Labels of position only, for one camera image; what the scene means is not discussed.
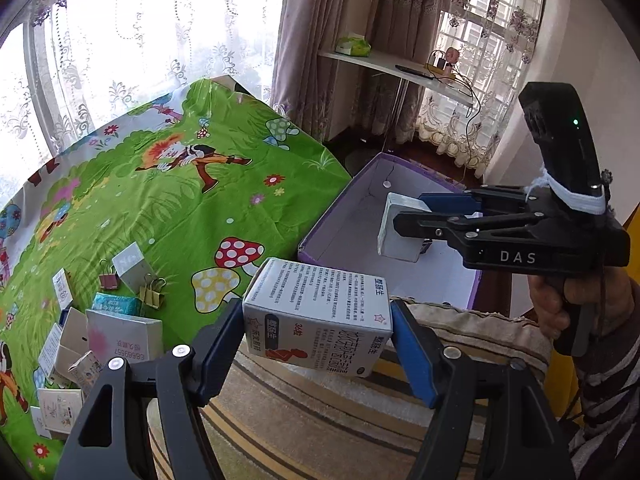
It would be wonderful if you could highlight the green tissue pack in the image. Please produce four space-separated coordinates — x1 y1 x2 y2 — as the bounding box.
336 33 372 58

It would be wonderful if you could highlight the white side table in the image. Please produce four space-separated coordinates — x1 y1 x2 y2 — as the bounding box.
317 49 476 153

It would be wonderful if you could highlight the white cube box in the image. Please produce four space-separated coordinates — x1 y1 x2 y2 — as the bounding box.
112 242 151 291

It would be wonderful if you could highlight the pile of small white boxes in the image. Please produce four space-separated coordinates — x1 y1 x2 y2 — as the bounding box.
30 267 165 441

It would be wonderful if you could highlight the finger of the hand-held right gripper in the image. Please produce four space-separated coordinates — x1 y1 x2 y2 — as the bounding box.
419 185 543 216
392 208 546 251

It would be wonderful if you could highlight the small plain white box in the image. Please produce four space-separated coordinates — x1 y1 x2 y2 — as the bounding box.
377 193 433 263

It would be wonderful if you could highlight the white carton red figure print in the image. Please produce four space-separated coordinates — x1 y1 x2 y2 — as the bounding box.
242 257 395 378

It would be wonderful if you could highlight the white string wrap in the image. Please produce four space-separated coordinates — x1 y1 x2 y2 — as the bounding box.
524 167 608 217

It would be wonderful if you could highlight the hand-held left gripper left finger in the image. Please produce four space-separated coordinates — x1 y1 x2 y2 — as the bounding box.
54 298 246 480

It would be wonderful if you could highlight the gold binder clip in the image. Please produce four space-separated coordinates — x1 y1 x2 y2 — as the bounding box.
139 274 167 309

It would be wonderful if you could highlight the black cable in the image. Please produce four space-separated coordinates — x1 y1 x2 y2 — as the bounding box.
450 71 485 181

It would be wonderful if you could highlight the striped beige cushion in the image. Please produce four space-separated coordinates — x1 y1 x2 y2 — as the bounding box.
150 297 551 480

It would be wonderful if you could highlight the person's right hand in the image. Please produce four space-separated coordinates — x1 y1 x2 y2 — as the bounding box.
529 266 635 357

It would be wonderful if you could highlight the person's right forearm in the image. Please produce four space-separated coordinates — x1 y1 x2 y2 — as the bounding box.
550 310 640 480

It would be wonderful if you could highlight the white lace curtain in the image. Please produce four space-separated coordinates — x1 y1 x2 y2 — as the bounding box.
415 0 548 178
0 0 288 191

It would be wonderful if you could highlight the patterned brown curtain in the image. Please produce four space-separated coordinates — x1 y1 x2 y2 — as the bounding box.
270 0 373 141
357 0 446 148

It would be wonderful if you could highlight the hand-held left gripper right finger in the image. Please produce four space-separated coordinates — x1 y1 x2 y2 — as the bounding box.
390 299 576 480

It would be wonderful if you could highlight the purple storage box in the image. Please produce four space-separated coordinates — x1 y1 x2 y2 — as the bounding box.
297 152 511 318

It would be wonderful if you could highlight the green cartoon printed blanket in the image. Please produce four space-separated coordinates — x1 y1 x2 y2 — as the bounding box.
0 76 353 480

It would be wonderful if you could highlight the pink binder clip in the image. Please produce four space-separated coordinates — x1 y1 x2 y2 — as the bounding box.
98 259 120 291

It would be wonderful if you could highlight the teal packet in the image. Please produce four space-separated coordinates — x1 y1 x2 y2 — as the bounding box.
92 292 146 317

